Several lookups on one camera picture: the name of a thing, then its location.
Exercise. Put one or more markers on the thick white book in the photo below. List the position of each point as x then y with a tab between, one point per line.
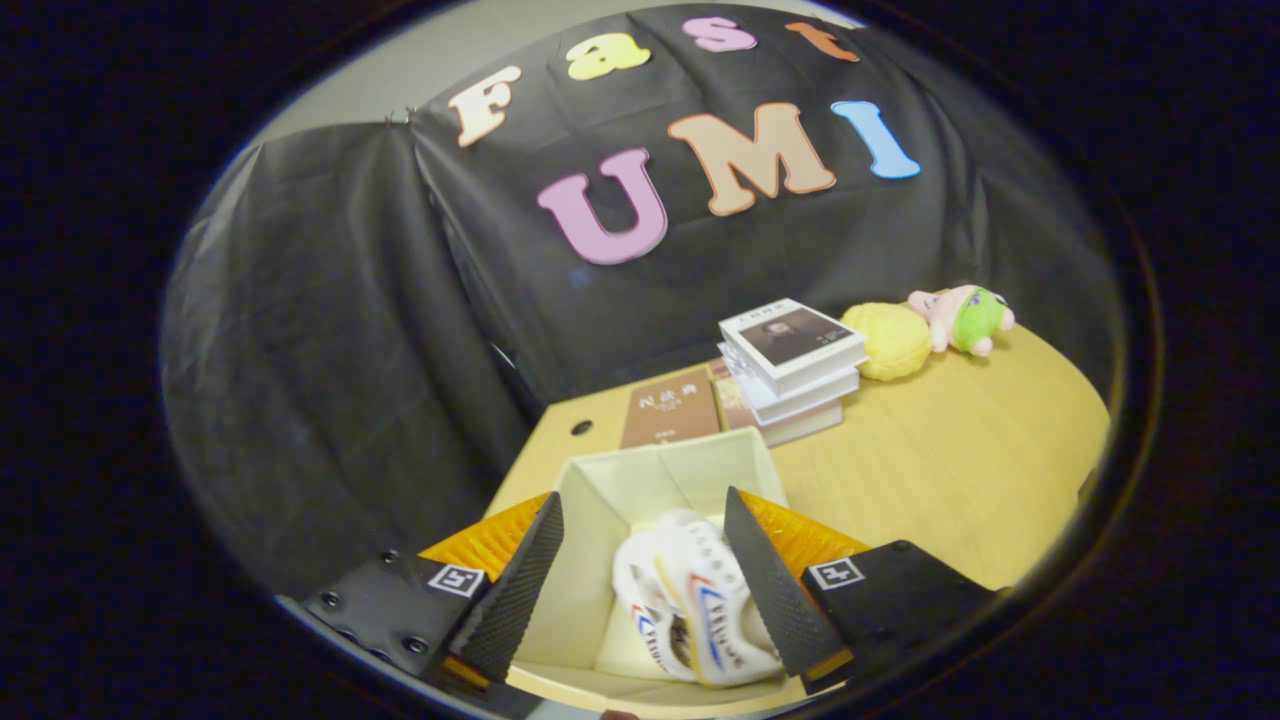
810	425
800	395

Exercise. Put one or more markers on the grey fabric storage box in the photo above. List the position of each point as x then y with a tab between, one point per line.
600	500

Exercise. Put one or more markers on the white canvas shoe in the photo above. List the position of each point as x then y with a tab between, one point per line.
632	585
715	600

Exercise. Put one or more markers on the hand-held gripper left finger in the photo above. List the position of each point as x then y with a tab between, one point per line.
515	600

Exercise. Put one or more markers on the white book with portrait cover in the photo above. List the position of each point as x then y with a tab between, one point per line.
790	335

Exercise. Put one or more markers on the pink and green plush toy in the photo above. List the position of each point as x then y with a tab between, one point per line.
975	318

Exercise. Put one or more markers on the brown book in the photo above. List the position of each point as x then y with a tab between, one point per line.
670	410

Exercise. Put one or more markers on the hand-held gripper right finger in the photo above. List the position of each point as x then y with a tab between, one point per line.
775	590

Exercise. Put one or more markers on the patterned reddish book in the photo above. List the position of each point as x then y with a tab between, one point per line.
735	400

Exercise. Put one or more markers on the yellow plush toy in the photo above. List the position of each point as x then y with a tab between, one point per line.
890	342

